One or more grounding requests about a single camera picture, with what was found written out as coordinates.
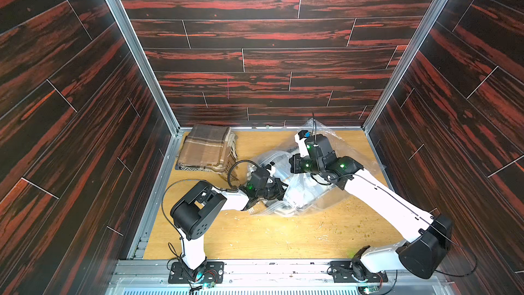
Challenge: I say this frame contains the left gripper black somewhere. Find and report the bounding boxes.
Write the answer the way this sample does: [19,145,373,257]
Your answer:
[254,178,291,200]

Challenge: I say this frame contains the clear plastic vacuum bag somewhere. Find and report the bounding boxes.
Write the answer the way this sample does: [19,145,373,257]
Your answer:
[248,120,382,217]

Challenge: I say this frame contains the brown striped fringed scarf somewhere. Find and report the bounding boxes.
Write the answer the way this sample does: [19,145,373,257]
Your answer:
[177,124,237,179]

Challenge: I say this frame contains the white fringed scarf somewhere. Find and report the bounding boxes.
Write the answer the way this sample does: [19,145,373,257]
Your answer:
[281,173,332,216]

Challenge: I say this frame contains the black white chevron scarf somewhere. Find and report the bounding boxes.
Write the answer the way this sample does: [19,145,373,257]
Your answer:
[175,163,199,171]

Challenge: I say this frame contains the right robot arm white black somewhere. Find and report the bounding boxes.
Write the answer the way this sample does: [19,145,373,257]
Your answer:
[289,130,453,282]

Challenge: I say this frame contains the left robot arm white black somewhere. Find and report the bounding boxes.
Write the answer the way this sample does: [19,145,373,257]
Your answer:
[170,164,288,280]

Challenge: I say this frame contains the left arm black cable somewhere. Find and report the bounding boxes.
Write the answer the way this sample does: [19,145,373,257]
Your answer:
[160,158,261,271]

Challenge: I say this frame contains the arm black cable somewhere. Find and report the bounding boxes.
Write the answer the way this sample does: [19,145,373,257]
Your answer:
[310,112,479,292]
[160,158,261,271]

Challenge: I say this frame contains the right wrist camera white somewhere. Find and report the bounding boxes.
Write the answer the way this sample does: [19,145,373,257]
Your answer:
[294,130,311,158]

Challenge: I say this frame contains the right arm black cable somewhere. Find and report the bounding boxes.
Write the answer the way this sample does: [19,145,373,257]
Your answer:
[310,112,479,292]

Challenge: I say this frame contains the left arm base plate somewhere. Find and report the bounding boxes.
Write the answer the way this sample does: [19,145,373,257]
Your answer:
[168,261,225,287]

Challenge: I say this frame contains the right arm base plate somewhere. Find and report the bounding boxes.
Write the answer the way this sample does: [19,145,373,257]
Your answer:
[327,260,388,284]

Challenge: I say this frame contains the front aluminium rail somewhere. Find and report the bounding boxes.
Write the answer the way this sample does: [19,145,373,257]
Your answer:
[106,259,454,294]

